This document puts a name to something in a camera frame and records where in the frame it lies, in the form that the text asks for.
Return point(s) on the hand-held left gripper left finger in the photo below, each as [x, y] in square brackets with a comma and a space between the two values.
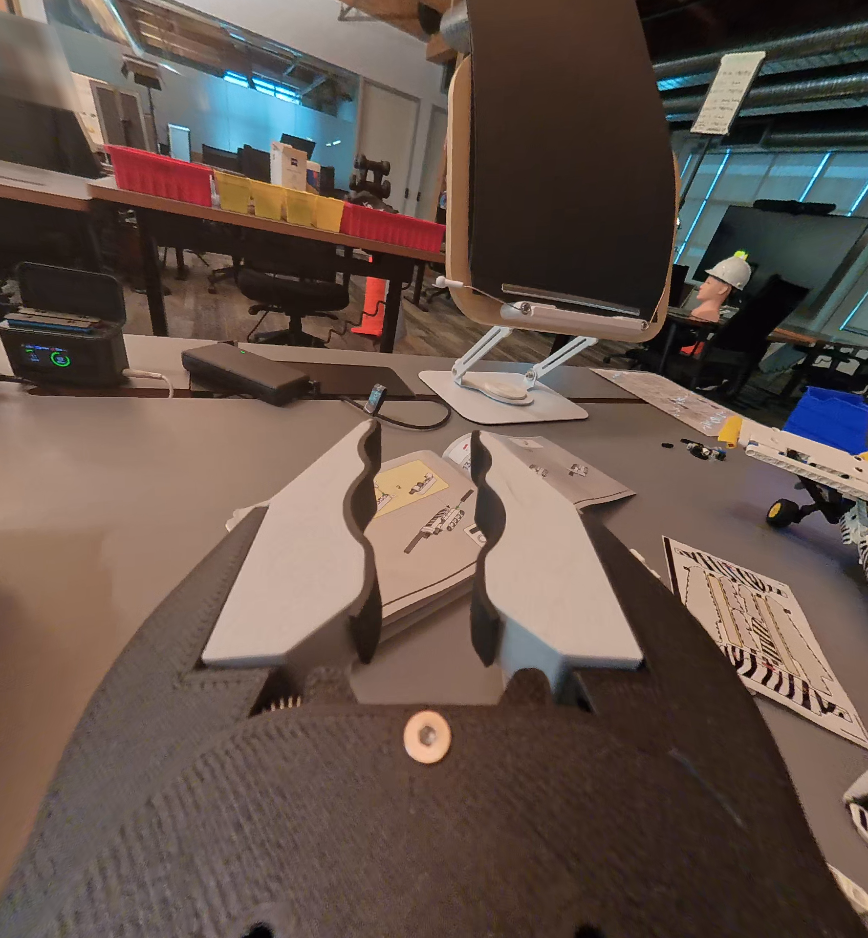
[295, 571]

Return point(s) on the zebra sticker sheet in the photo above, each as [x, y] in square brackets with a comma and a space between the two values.
[764, 645]

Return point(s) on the black dumbbell rack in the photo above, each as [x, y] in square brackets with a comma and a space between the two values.
[372, 179]

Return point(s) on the lego instruction booklet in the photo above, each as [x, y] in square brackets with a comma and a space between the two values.
[419, 564]

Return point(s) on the red plastic bin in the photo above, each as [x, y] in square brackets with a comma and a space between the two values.
[159, 176]
[394, 227]

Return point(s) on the black box device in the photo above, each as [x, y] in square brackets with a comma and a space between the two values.
[67, 344]

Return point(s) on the lego airplane model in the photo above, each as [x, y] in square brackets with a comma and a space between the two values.
[830, 462]

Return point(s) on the blue plastic bin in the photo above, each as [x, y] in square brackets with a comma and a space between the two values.
[830, 418]

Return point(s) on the black standing desk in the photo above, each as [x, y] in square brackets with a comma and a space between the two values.
[844, 352]

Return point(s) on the white hanging paper sign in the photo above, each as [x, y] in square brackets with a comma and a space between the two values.
[727, 91]

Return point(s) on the black power adapter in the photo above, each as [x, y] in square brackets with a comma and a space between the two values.
[243, 370]

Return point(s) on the black studio light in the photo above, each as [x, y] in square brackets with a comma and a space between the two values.
[142, 73]

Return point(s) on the brown office desk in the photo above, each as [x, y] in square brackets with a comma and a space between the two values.
[185, 212]

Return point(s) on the mannequin head with hard hat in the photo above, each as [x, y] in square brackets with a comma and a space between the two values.
[723, 286]

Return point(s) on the large black monitor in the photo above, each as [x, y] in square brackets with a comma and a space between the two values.
[566, 146]

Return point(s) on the yellow plastic bin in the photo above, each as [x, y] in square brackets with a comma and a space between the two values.
[302, 207]
[267, 199]
[330, 214]
[232, 192]

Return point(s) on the printed paper sheet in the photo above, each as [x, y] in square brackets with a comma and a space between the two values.
[668, 399]

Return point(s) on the black office chair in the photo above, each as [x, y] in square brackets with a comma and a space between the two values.
[756, 330]
[295, 289]

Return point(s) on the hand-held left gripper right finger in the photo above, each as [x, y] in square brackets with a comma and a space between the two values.
[558, 586]

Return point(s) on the small dark lego parts cluster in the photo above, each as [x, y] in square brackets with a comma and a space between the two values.
[704, 450]

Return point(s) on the orange traffic cone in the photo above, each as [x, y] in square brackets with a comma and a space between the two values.
[372, 308]

